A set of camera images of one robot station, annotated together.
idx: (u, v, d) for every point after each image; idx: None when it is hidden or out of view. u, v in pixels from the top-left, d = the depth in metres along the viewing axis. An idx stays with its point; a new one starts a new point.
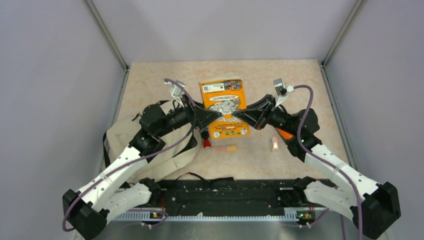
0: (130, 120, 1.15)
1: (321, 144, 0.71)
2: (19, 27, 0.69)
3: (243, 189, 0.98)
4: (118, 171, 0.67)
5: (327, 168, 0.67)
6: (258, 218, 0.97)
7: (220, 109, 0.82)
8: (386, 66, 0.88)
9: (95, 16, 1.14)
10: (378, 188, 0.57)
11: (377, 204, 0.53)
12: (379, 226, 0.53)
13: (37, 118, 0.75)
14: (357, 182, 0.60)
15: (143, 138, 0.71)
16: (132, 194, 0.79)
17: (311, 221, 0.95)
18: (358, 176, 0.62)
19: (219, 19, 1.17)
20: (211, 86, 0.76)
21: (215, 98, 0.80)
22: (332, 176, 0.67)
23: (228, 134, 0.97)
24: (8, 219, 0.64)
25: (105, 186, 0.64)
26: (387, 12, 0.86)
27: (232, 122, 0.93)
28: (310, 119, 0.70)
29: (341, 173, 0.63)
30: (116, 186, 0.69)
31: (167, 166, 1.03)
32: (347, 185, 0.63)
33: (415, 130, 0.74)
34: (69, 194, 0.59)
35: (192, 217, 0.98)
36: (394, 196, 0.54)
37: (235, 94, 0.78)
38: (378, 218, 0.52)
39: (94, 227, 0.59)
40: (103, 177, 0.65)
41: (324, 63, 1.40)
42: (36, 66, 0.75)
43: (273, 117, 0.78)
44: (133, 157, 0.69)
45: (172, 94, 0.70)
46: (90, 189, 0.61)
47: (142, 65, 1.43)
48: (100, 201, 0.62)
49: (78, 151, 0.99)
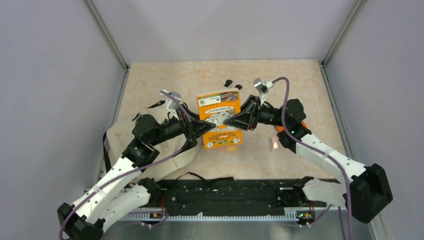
0: (130, 120, 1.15)
1: (310, 134, 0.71)
2: (19, 27, 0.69)
3: (243, 189, 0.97)
4: (112, 183, 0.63)
5: (316, 155, 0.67)
6: (257, 218, 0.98)
7: (215, 120, 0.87)
8: (386, 66, 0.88)
9: (95, 16, 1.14)
10: (366, 169, 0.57)
11: (365, 184, 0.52)
12: (370, 207, 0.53)
13: (37, 118, 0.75)
14: (345, 166, 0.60)
15: (136, 147, 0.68)
16: (130, 198, 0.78)
17: (311, 221, 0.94)
18: (345, 159, 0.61)
19: (219, 18, 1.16)
20: (207, 99, 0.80)
21: (211, 111, 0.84)
22: (322, 163, 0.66)
23: (221, 142, 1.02)
24: (9, 220, 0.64)
25: (99, 199, 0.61)
26: (387, 12, 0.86)
27: (226, 132, 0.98)
28: (294, 107, 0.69)
29: (331, 159, 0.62)
30: (112, 196, 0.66)
31: (166, 165, 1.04)
32: (336, 171, 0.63)
33: (415, 130, 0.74)
34: (63, 209, 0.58)
35: (192, 217, 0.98)
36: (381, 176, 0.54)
37: (231, 105, 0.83)
38: (367, 199, 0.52)
39: (91, 237, 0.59)
40: (96, 190, 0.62)
41: (324, 63, 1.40)
42: (36, 65, 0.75)
43: (261, 115, 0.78)
44: (127, 168, 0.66)
45: (167, 105, 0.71)
46: (84, 203, 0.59)
47: (142, 65, 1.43)
48: (95, 213, 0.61)
49: (79, 151, 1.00)
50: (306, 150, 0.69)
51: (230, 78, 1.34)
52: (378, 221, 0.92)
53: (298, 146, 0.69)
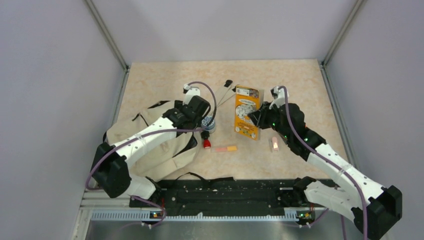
0: (130, 120, 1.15)
1: (325, 143, 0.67)
2: (19, 27, 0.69)
3: (243, 189, 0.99)
4: (154, 134, 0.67)
5: (331, 169, 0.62)
6: (258, 218, 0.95)
7: (243, 110, 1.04)
8: (386, 65, 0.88)
9: (95, 16, 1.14)
10: (384, 191, 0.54)
11: (383, 208, 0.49)
12: (381, 228, 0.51)
13: (38, 117, 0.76)
14: (362, 185, 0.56)
15: (176, 113, 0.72)
16: (143, 181, 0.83)
17: (311, 222, 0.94)
18: (363, 178, 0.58)
19: (219, 19, 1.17)
20: (241, 90, 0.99)
21: (242, 101, 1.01)
22: (335, 178, 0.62)
23: (244, 131, 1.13)
24: (7, 219, 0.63)
25: (139, 145, 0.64)
26: (387, 12, 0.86)
27: (248, 124, 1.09)
28: (293, 109, 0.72)
29: (347, 176, 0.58)
30: (147, 150, 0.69)
31: (166, 165, 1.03)
32: (351, 189, 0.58)
33: (415, 129, 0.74)
34: (105, 146, 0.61)
35: (192, 218, 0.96)
36: (400, 201, 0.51)
37: (255, 101, 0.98)
38: (381, 223, 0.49)
39: (120, 184, 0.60)
40: (138, 137, 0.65)
41: (324, 63, 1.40)
42: (37, 67, 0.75)
43: (267, 115, 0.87)
44: (166, 126, 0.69)
45: (187, 95, 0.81)
46: (125, 145, 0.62)
47: (142, 65, 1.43)
48: (131, 159, 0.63)
49: (79, 151, 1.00)
50: (319, 160, 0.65)
51: (230, 78, 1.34)
52: None
53: (312, 156, 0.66)
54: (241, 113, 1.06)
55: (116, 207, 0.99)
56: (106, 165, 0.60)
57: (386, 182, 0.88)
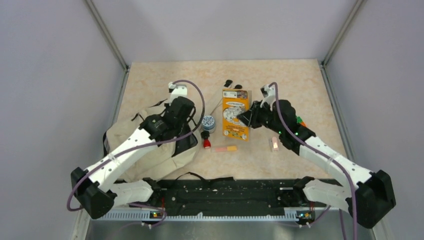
0: (129, 120, 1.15)
1: (315, 136, 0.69)
2: (19, 28, 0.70)
3: (243, 188, 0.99)
4: (128, 153, 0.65)
5: (320, 158, 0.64)
6: (257, 218, 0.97)
7: (231, 113, 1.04)
8: (386, 65, 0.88)
9: (95, 16, 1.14)
10: (371, 176, 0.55)
11: (371, 191, 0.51)
12: (375, 214, 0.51)
13: (38, 117, 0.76)
14: (350, 171, 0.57)
15: (155, 121, 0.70)
16: (137, 187, 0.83)
17: (311, 222, 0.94)
18: (351, 165, 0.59)
19: (219, 18, 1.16)
20: (228, 93, 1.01)
21: (230, 103, 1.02)
22: (326, 167, 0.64)
23: (233, 134, 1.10)
24: (7, 219, 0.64)
25: (113, 167, 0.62)
26: (388, 12, 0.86)
27: (237, 125, 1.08)
28: (284, 106, 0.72)
29: (336, 164, 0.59)
30: (125, 168, 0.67)
31: (165, 165, 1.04)
32: (340, 176, 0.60)
33: (415, 129, 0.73)
34: (78, 172, 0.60)
35: (191, 217, 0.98)
36: (388, 184, 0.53)
37: (243, 102, 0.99)
38: (372, 207, 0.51)
39: (101, 206, 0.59)
40: (111, 158, 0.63)
41: (324, 63, 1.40)
42: (36, 67, 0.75)
43: (259, 114, 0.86)
44: (143, 139, 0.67)
45: (173, 93, 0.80)
46: (98, 169, 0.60)
47: (142, 65, 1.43)
48: (107, 182, 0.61)
49: (79, 151, 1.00)
50: (310, 153, 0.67)
51: (230, 78, 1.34)
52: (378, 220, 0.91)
53: (302, 149, 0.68)
54: (229, 116, 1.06)
55: (117, 207, 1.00)
56: (82, 190, 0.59)
57: None
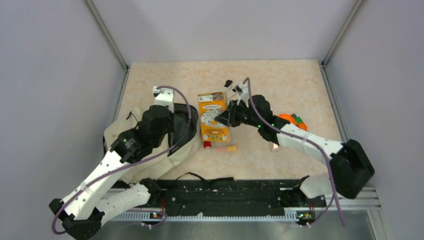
0: (124, 119, 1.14)
1: (289, 123, 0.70)
2: (19, 26, 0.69)
3: (243, 189, 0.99)
4: (99, 181, 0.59)
5: (295, 141, 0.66)
6: (257, 218, 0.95)
7: (209, 116, 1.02)
8: (386, 65, 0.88)
9: (95, 16, 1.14)
10: (343, 145, 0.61)
11: (344, 160, 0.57)
12: (354, 183, 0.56)
13: (38, 116, 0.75)
14: (324, 145, 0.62)
15: (126, 139, 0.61)
16: (129, 196, 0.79)
17: (312, 222, 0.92)
18: (323, 140, 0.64)
19: (219, 19, 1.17)
20: (204, 97, 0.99)
21: (206, 107, 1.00)
22: (302, 148, 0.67)
23: (213, 137, 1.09)
24: (8, 219, 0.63)
25: (86, 197, 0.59)
26: (388, 12, 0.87)
27: (216, 128, 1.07)
28: (258, 100, 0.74)
29: (311, 144, 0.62)
30: (104, 190, 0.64)
31: (161, 164, 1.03)
32: (315, 152, 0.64)
33: (415, 129, 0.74)
34: (54, 205, 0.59)
35: (191, 217, 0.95)
36: (358, 150, 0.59)
37: (220, 104, 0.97)
38: (347, 174, 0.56)
39: (86, 230, 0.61)
40: (83, 188, 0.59)
41: (324, 64, 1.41)
42: (37, 66, 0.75)
43: (237, 113, 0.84)
44: (115, 164, 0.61)
45: (158, 99, 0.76)
46: (72, 201, 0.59)
47: (142, 65, 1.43)
48: (86, 209, 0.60)
49: (79, 150, 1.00)
50: (287, 139, 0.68)
51: (231, 78, 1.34)
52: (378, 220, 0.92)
53: (280, 137, 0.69)
54: (207, 119, 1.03)
55: None
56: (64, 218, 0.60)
57: (387, 182, 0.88)
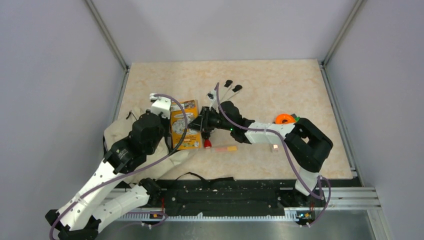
0: (124, 119, 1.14)
1: (254, 122, 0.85)
2: (18, 27, 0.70)
3: (243, 189, 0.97)
4: (92, 193, 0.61)
5: (260, 134, 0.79)
6: (258, 218, 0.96)
7: (180, 125, 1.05)
8: (386, 65, 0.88)
9: (95, 17, 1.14)
10: (295, 125, 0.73)
11: (295, 136, 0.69)
12: (311, 156, 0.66)
13: (38, 117, 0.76)
14: (280, 130, 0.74)
15: (119, 149, 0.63)
16: (127, 199, 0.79)
17: (311, 222, 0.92)
18: (280, 126, 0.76)
19: (219, 18, 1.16)
20: (175, 106, 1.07)
21: (177, 116, 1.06)
22: (267, 138, 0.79)
23: (184, 145, 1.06)
24: (8, 219, 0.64)
25: (81, 208, 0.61)
26: (388, 12, 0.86)
27: (188, 135, 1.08)
28: (227, 106, 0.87)
29: (271, 131, 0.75)
30: (100, 200, 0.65)
31: (163, 164, 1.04)
32: (275, 137, 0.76)
33: (415, 129, 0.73)
34: (50, 216, 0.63)
35: (192, 217, 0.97)
36: (309, 127, 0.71)
37: (191, 111, 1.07)
38: (301, 147, 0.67)
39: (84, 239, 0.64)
40: (78, 200, 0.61)
41: (324, 63, 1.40)
42: (36, 67, 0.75)
43: (209, 118, 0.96)
44: (107, 175, 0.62)
45: (154, 106, 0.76)
46: (68, 211, 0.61)
47: (142, 65, 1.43)
48: (81, 220, 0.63)
49: (80, 150, 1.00)
50: (254, 134, 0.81)
51: (230, 78, 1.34)
52: (378, 220, 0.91)
53: (248, 135, 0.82)
54: (179, 127, 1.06)
55: None
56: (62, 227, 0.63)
57: (387, 182, 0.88)
